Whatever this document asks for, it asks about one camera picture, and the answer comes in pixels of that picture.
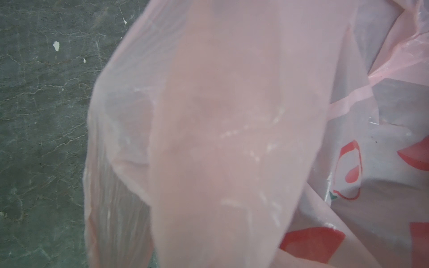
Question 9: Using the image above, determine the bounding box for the pink plastic shopping bag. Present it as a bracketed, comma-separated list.
[83, 1, 429, 268]

